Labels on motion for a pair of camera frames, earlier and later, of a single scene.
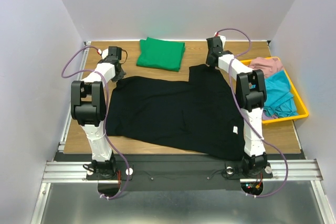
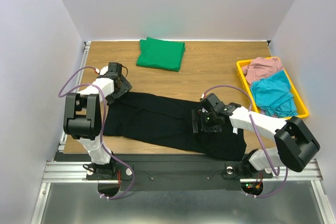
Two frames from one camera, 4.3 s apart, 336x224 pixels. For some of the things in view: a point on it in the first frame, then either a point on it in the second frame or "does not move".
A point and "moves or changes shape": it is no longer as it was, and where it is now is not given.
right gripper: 210,57 to 197,120
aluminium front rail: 75,171 does not move
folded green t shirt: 161,54 does not move
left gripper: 119,77 to 125,87
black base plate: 180,172 does not move
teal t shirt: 280,100 does not move
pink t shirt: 269,65 does not move
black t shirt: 205,115 moves or changes shape
